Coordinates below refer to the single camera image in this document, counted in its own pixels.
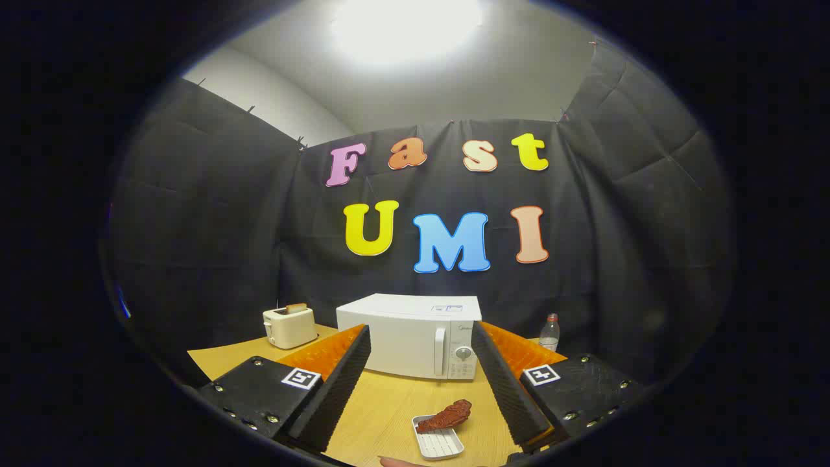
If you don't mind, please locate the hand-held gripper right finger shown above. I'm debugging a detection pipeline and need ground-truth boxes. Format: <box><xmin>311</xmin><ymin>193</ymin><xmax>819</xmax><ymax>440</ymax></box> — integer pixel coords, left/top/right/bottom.
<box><xmin>471</xmin><ymin>321</ymin><xmax>644</xmax><ymax>455</ymax></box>

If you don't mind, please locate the small white ribbed tray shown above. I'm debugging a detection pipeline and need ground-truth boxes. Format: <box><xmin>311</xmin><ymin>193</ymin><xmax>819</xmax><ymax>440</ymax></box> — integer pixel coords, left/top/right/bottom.
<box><xmin>412</xmin><ymin>415</ymin><xmax>465</xmax><ymax>461</ymax></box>

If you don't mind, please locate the brown grilled meat piece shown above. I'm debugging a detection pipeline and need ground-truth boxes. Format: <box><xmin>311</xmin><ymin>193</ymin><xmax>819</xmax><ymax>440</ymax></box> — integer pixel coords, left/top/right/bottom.
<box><xmin>416</xmin><ymin>400</ymin><xmax>473</xmax><ymax>433</ymax></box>

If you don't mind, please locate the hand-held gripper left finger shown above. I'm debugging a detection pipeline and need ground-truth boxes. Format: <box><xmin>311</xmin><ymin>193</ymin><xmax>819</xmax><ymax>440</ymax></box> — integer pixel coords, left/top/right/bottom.
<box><xmin>196</xmin><ymin>324</ymin><xmax>372</xmax><ymax>455</ymax></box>

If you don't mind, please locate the ceiling light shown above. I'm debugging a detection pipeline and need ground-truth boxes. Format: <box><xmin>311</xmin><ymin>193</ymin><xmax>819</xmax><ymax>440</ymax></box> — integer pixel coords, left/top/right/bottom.
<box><xmin>331</xmin><ymin>0</ymin><xmax>484</xmax><ymax>66</ymax></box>

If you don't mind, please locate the white toaster oven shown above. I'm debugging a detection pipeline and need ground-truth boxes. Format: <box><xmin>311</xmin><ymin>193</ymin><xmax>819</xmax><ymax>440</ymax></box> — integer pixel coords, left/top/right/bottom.
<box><xmin>336</xmin><ymin>293</ymin><xmax>483</xmax><ymax>381</ymax></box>

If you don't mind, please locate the white bread toaster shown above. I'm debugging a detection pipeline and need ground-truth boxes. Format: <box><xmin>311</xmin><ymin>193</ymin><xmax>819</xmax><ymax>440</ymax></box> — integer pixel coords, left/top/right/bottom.
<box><xmin>263</xmin><ymin>305</ymin><xmax>319</xmax><ymax>350</ymax></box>

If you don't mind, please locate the clear plastic water bottle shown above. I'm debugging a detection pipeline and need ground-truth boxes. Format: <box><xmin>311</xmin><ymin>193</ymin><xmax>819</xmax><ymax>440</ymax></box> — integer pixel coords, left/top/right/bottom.
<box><xmin>539</xmin><ymin>313</ymin><xmax>560</xmax><ymax>352</ymax></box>

